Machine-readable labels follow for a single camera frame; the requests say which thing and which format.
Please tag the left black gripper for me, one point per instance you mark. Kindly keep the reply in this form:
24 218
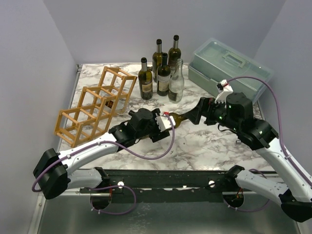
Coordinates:
158 134

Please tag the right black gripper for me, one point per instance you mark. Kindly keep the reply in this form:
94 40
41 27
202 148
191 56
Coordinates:
207 112

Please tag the dark green wine bottle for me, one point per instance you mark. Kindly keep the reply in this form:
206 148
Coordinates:
145 80
163 76
178 119

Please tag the clear square liquor bottle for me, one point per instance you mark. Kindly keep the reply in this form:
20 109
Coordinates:
111 102

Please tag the wooden wine rack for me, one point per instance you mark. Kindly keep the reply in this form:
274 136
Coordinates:
91 117

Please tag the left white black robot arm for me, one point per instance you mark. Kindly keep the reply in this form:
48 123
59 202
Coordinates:
58 171

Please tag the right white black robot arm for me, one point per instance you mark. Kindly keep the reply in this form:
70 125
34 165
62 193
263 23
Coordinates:
294 195

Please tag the clear empty glass bottle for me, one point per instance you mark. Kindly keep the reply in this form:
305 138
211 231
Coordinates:
176 84

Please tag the back right green wine bottle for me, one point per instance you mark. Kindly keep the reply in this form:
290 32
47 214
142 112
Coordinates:
174 53

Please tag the back left green wine bottle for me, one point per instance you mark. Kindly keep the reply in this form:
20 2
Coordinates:
157 58

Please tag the green plastic toolbox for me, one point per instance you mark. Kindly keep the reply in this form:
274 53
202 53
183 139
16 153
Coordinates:
214 61

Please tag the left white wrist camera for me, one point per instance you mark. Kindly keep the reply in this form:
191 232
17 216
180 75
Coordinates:
165 122

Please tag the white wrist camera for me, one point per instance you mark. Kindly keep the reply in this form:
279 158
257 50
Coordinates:
165 122
225 89

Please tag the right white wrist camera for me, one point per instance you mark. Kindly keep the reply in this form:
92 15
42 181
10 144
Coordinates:
225 89

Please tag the black mounting rail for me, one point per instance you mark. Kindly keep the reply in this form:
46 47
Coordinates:
163 186

